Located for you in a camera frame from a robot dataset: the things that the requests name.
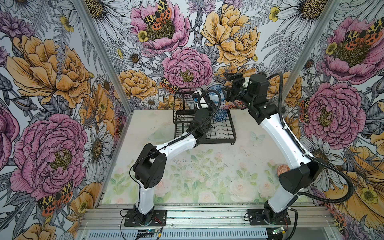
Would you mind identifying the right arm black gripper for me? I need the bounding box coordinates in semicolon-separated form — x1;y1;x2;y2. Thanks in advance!
221;72;257;106

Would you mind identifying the dark blue patterned bowl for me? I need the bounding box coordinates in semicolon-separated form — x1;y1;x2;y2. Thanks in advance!
213;109;228;122

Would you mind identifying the red patterned ceramic bowl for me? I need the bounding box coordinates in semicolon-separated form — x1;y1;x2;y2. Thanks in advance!
277;164;291;177

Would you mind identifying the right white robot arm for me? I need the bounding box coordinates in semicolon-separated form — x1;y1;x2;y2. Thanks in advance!
223;73;322;225

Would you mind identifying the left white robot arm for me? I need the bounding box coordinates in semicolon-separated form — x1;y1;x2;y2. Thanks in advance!
132;97;220;226

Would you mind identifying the black metal dish rack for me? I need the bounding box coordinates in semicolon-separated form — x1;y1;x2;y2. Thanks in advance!
173;85;237;145

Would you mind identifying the green circuit board left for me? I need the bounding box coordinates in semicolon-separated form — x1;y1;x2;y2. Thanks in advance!
136;229;157;240

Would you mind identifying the green circuit board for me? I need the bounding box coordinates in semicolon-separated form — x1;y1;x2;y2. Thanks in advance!
271;227;286;235
136;229;157;240

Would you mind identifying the green circuit board right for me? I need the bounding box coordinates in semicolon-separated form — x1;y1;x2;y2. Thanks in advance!
271;227;286;235

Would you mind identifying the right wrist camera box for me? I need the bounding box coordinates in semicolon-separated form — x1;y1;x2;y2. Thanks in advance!
242;77;250;89

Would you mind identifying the aluminium front rail frame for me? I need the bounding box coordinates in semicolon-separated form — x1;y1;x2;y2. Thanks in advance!
76;197;343;240

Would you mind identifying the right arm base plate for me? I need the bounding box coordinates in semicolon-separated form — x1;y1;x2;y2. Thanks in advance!
246;209;292;226

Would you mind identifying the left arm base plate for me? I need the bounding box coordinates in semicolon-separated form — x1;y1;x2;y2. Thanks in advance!
123;209;168;227

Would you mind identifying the aluminium corner post right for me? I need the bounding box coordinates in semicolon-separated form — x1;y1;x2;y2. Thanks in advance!
279;1;340;105

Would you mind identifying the aluminium corner post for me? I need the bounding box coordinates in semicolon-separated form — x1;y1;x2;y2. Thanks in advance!
279;1;340;105
74;1;134;117

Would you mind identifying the right black corrugated cable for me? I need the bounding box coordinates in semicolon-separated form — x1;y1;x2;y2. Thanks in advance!
266;71;355;240

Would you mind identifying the aluminium corner post left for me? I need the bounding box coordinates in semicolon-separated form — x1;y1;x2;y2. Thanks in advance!
74;1;134;117

